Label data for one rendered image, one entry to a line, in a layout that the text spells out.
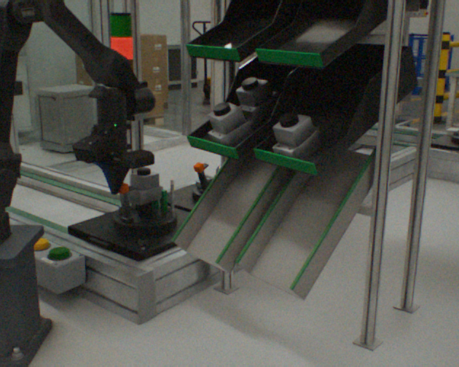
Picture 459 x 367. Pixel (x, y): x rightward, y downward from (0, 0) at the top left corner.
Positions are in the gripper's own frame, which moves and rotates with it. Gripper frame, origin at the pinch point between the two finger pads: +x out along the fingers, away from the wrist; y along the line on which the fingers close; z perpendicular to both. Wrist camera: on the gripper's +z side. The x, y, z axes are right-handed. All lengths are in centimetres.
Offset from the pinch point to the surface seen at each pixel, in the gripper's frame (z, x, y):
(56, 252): 13.9, 12.4, -1.1
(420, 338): -20, 23, 59
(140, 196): -5.2, 4.6, 2.0
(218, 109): 0.5, -17.2, 28.1
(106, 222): -3.3, 12.2, -7.3
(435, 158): -126, 14, 21
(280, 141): -0.3, -13.5, 40.4
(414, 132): -154, 11, 1
